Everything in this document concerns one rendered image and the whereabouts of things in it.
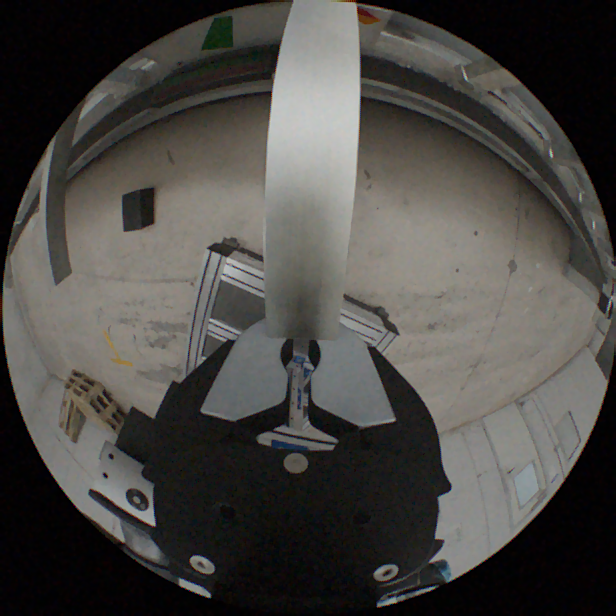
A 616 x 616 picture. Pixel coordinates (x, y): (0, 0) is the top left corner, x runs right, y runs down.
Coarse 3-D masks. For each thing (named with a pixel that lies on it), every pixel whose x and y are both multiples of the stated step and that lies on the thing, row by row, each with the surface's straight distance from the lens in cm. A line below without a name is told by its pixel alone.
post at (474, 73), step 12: (480, 60) 36; (492, 60) 35; (468, 72) 37; (480, 72) 35; (492, 72) 34; (504, 72) 33; (480, 84) 37; (492, 84) 36; (504, 84) 36; (516, 84) 35
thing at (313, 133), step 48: (336, 0) 15; (288, 48) 10; (336, 48) 10; (288, 96) 8; (336, 96) 8; (288, 144) 8; (336, 144) 8; (288, 192) 7; (336, 192) 7; (288, 240) 8; (336, 240) 8; (288, 288) 8; (336, 288) 8; (288, 336) 9; (336, 336) 9
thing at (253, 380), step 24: (240, 336) 10; (264, 336) 10; (240, 360) 9; (264, 360) 9; (288, 360) 10; (216, 384) 8; (240, 384) 8; (264, 384) 8; (288, 384) 8; (216, 408) 7; (240, 408) 7; (264, 408) 7; (288, 408) 9; (264, 432) 8
